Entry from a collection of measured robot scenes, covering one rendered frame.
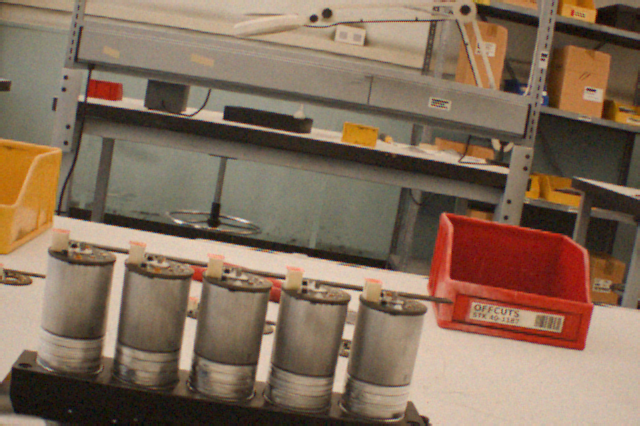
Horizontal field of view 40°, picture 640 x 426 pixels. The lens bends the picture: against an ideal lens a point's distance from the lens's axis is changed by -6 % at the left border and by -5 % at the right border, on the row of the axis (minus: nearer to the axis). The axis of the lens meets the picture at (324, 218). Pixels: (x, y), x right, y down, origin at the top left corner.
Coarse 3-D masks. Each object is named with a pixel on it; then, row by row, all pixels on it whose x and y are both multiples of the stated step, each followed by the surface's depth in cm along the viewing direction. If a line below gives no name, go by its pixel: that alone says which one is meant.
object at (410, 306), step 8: (360, 296) 33; (384, 296) 33; (368, 304) 32; (376, 304) 32; (384, 304) 32; (392, 304) 32; (408, 304) 33; (416, 304) 33; (424, 304) 33; (392, 312) 31; (400, 312) 31; (408, 312) 32; (416, 312) 32; (424, 312) 32
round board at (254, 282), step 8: (224, 272) 32; (232, 272) 33; (208, 280) 31; (216, 280) 31; (224, 280) 31; (232, 280) 32; (248, 280) 32; (256, 280) 32; (264, 280) 32; (232, 288) 31; (240, 288) 31; (248, 288) 31; (256, 288) 31; (264, 288) 31
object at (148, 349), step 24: (144, 288) 31; (168, 288) 31; (120, 312) 31; (144, 312) 31; (168, 312) 31; (120, 336) 31; (144, 336) 31; (168, 336) 31; (120, 360) 31; (144, 360) 31; (168, 360) 31; (144, 384) 31; (168, 384) 32
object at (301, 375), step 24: (312, 288) 32; (288, 312) 32; (312, 312) 31; (336, 312) 32; (288, 336) 32; (312, 336) 31; (336, 336) 32; (288, 360) 32; (312, 360) 31; (336, 360) 32; (288, 384) 32; (312, 384) 32; (288, 408) 32; (312, 408) 32
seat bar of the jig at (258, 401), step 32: (32, 352) 32; (32, 384) 30; (64, 384) 30; (96, 384) 31; (128, 384) 31; (256, 384) 34; (160, 416) 31; (192, 416) 31; (224, 416) 31; (256, 416) 31; (288, 416) 31; (320, 416) 32; (352, 416) 32; (416, 416) 33
